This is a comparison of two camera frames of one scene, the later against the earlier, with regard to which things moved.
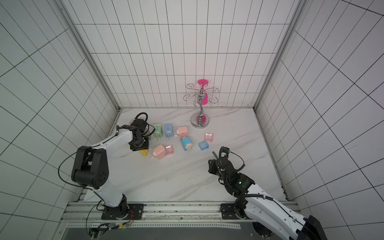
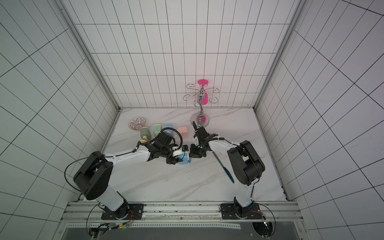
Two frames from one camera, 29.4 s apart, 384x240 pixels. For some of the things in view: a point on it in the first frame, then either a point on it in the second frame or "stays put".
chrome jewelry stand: [201, 120] stays put
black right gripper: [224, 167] to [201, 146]
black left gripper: [145, 146] to [173, 160]
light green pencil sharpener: [158, 131] stays put
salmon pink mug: [182, 131] stays put
